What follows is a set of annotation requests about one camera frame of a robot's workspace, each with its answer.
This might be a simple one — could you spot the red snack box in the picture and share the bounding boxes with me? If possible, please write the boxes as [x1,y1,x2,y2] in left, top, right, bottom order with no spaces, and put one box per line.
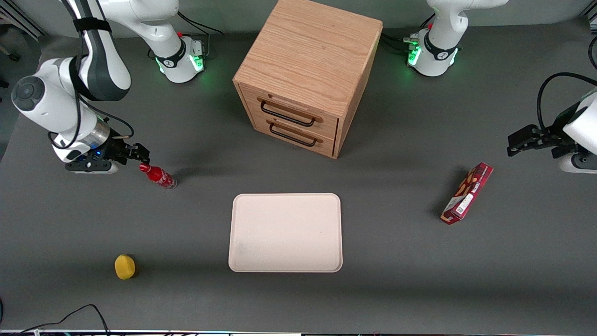
[440,162,494,226]

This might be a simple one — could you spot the long black drawer handle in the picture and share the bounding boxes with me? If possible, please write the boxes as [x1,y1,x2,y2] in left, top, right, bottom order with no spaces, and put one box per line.
[260,100,317,128]

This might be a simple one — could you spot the black cable at table edge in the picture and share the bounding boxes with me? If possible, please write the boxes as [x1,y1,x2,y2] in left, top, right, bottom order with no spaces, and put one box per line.
[0,304,111,336]

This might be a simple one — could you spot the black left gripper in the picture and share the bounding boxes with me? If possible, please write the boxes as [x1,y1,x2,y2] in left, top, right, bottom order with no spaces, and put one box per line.
[507,122,580,160]

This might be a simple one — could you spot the red coke bottle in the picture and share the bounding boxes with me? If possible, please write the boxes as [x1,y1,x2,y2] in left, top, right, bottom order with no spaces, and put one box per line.
[139,162,178,190]

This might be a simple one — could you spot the yellow sponge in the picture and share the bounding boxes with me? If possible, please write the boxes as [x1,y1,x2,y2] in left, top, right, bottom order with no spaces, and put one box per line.
[114,254,136,280]

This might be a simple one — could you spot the beige plastic tray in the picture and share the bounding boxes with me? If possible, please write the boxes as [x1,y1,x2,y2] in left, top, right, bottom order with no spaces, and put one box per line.
[228,193,344,273]

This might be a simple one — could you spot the black looped cable on left arm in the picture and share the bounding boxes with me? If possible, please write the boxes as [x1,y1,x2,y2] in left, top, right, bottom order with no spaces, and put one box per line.
[536,72,597,132]

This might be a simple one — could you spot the wooden drawer with long handle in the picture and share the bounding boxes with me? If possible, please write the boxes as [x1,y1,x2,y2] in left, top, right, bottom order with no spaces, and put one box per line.
[241,84,340,141]

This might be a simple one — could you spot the black cable at right arm base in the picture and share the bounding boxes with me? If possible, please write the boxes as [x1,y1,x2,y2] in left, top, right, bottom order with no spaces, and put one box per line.
[176,10,225,59]

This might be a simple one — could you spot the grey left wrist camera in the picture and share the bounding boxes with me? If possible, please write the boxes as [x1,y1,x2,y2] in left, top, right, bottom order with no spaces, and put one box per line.
[558,152,597,175]

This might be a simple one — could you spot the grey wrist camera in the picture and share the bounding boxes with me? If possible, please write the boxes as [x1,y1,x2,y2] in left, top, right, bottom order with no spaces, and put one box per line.
[558,152,597,175]
[65,158,120,175]

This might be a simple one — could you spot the wooden drawer with short handle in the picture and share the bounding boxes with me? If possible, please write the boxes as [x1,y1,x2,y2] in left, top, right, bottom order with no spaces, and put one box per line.
[252,110,337,157]

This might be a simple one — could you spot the short black drawer handle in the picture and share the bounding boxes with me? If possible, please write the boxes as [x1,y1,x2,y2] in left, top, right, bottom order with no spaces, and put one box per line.
[269,121,319,148]

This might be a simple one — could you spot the black cables at left arm base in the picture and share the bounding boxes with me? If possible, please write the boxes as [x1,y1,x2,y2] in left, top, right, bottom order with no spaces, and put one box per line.
[382,14,437,53]

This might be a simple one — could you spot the wooden drawer cabinet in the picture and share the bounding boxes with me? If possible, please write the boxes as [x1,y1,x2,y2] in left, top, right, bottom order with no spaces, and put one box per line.
[232,0,384,160]

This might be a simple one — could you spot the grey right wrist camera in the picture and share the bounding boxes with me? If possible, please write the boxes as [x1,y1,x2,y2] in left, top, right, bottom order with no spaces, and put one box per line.
[65,158,120,175]

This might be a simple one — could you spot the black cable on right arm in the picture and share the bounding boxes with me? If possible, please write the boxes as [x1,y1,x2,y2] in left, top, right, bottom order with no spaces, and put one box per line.
[48,0,136,151]

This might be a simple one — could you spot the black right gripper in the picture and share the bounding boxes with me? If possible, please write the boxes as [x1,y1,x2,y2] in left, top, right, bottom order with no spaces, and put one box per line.
[100,135,151,165]

